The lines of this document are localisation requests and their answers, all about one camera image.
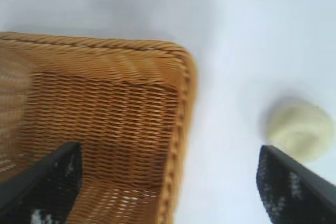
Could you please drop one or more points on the pale yellow egg yolk pastry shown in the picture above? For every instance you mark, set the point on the pale yellow egg yolk pastry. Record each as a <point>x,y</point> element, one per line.
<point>299,129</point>

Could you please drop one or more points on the scuffed right gripper left finger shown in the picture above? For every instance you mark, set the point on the scuffed right gripper left finger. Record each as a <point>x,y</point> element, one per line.
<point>42,187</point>

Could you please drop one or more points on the woven tan wicker basket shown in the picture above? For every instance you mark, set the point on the woven tan wicker basket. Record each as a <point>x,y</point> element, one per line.
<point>105,119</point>

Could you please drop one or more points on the scuffed right gripper right finger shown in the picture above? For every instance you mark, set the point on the scuffed right gripper right finger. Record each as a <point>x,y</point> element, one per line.
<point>294,190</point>

